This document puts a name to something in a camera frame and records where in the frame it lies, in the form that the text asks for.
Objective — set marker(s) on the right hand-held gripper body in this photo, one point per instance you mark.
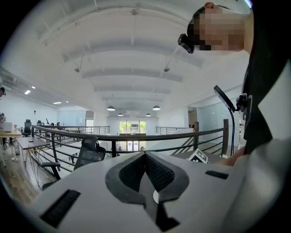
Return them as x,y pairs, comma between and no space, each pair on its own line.
198,156

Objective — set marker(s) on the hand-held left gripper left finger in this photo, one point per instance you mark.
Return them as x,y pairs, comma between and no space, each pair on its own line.
91,193

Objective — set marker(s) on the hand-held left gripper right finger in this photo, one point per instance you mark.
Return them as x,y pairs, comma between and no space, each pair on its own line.
216,200

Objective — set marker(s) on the person's right forearm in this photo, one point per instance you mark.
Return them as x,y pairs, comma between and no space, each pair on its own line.
234,158

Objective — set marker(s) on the dark curved balcony railing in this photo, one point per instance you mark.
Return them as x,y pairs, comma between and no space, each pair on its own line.
225,136

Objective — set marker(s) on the black straight metal railing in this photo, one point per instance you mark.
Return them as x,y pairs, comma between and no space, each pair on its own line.
91,129
172,130

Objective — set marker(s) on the black mesh office chair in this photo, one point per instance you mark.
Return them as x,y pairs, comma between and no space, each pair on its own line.
88,154

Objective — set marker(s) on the glass entrance doors and windows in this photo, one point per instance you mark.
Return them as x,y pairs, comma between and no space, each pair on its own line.
132,127

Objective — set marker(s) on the ceiling light panel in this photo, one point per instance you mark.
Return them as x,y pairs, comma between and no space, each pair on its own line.
27,92
57,102

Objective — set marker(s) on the person's black shirt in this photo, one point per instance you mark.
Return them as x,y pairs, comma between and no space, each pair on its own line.
261,79

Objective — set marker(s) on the light wooden desk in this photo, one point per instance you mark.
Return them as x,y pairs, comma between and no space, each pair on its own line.
9,133

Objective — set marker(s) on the white box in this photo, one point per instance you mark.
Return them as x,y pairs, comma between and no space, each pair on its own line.
8,127

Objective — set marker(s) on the person's head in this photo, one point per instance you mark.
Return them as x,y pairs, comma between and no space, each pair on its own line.
222,27

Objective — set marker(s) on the black tablet on mount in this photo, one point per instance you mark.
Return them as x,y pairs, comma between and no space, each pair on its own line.
224,97

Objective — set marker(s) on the black chest mount device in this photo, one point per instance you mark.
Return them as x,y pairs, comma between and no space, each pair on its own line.
242,102

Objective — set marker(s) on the black head-mounted camera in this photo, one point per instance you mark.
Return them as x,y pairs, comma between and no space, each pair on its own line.
186,43

